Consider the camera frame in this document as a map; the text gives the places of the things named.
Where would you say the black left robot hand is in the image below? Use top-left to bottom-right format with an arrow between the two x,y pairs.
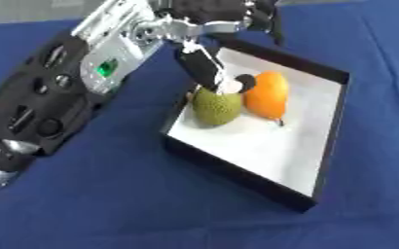
145,0 -> 285,95

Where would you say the green bumpy toy fruit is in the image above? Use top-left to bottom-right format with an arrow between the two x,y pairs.
186,85 -> 246,126

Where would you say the black box with white inside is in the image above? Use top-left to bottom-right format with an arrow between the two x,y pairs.
160,33 -> 353,214

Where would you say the orange toy fruit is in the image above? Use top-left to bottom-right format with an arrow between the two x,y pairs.
241,70 -> 292,127

